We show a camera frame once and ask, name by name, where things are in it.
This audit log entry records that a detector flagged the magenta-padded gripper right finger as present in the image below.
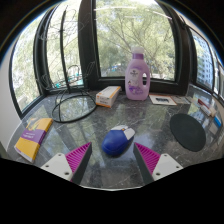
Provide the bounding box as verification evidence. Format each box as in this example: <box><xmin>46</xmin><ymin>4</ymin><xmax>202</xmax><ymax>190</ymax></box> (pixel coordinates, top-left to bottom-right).
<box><xmin>133</xmin><ymin>142</ymin><xmax>184</xmax><ymax>185</ymax></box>

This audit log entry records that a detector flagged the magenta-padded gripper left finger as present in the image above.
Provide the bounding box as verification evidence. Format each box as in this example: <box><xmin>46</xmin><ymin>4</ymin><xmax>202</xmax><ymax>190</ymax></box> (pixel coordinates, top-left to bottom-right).
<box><xmin>40</xmin><ymin>142</ymin><xmax>93</xmax><ymax>185</ymax></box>

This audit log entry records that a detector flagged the blue and white computer mouse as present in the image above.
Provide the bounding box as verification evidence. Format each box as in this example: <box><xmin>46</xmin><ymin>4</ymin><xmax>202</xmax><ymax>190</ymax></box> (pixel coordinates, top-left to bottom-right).
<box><xmin>101</xmin><ymin>124</ymin><xmax>136</xmax><ymax>157</ymax></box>

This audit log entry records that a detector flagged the black round mouse pad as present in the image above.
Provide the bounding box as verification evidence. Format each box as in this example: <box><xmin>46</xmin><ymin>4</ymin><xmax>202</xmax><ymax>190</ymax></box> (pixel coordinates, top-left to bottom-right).
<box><xmin>169</xmin><ymin>113</ymin><xmax>207</xmax><ymax>153</ymax></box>

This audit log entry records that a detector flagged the yellow and purple book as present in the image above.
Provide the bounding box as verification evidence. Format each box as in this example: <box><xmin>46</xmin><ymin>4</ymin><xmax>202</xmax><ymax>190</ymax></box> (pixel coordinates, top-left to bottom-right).
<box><xmin>13</xmin><ymin>117</ymin><xmax>54</xmax><ymax>164</ymax></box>

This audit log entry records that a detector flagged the white booklet with dark picture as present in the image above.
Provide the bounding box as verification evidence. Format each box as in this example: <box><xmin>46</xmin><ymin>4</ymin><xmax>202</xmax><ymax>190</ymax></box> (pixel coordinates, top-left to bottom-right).
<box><xmin>148</xmin><ymin>94</ymin><xmax>178</xmax><ymax>107</ymax></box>

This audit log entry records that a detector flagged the small blue box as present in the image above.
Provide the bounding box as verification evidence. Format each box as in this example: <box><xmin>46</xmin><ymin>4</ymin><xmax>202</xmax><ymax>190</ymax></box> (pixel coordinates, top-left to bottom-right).
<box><xmin>213</xmin><ymin>115</ymin><xmax>223</xmax><ymax>129</ymax></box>

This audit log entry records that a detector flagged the small white box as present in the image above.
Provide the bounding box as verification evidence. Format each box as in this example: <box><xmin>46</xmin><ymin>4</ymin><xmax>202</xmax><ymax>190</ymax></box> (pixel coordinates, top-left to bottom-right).
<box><xmin>199</xmin><ymin>104</ymin><xmax>218</xmax><ymax>118</ymax></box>

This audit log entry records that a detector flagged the white and orange carton box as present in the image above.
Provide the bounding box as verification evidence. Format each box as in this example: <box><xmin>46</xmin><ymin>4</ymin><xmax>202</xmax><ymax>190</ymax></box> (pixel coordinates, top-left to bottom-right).
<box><xmin>95</xmin><ymin>85</ymin><xmax>122</xmax><ymax>109</ymax></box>

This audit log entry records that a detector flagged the purple detergent bottle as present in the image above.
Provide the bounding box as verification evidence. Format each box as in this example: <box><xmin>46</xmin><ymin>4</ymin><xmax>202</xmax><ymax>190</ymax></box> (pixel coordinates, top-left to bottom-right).
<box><xmin>124</xmin><ymin>46</ymin><xmax>151</xmax><ymax>102</ymax></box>

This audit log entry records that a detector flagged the black wire stand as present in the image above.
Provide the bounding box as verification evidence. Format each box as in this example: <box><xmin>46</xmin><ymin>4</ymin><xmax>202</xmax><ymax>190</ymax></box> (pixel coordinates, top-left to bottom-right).
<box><xmin>35</xmin><ymin>6</ymin><xmax>98</xmax><ymax>124</ymax></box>

